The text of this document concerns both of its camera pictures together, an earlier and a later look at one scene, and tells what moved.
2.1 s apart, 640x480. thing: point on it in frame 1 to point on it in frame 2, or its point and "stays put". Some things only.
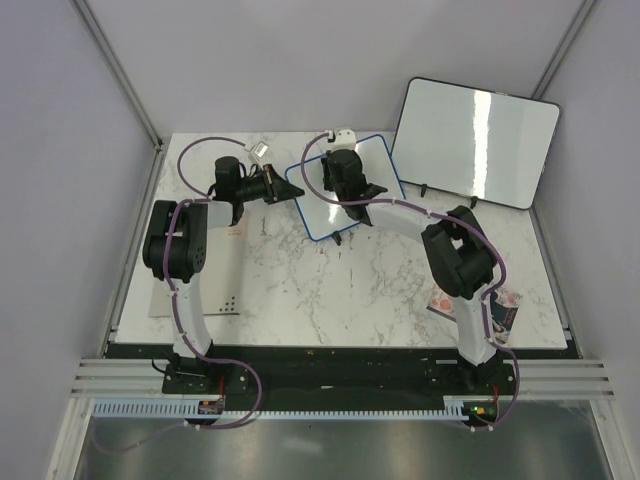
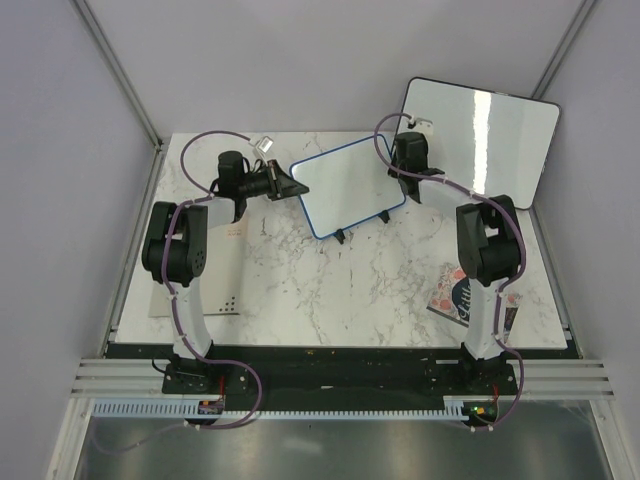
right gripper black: [325, 175] to [392, 171]
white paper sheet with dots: [219, 282] stays put
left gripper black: [277, 188] stays put
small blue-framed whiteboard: [324, 219] stays put
